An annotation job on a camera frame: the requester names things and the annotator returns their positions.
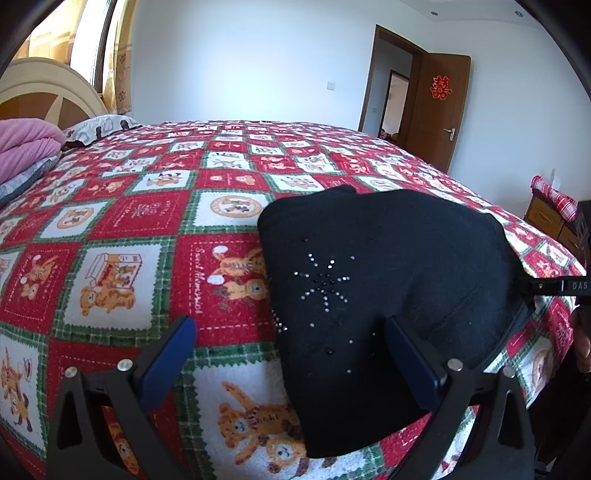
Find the red printed blanket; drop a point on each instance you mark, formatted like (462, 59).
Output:
(152, 221)

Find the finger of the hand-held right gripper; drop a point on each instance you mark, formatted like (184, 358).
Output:
(554, 286)

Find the grey patterned pillow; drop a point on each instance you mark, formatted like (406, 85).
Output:
(101, 127)

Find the beige wooden headboard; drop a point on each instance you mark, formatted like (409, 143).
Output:
(32, 87)

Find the person's right hand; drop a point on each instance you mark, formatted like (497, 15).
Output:
(582, 341)

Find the grey quilt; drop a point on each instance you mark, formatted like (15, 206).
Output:
(23, 180)

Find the pink quilt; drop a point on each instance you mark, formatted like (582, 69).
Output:
(27, 143)

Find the brown door frame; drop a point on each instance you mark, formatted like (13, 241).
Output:
(371, 78)

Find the red paper door decoration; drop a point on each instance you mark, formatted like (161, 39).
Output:
(439, 86)

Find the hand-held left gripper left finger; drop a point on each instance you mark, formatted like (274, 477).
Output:
(168, 364)

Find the wooden nightstand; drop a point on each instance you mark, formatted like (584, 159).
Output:
(547, 217)

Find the brown wooden door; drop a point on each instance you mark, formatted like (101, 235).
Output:
(436, 129)

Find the black pants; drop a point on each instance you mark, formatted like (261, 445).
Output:
(369, 240)

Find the red plaid cloth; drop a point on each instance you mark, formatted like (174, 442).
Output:
(554, 196)

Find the dark window frame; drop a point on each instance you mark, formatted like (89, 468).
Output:
(105, 41)

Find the orange patterned curtain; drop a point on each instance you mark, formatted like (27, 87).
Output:
(121, 60)
(55, 32)

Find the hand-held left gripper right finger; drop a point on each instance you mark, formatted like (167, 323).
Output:
(413, 364)

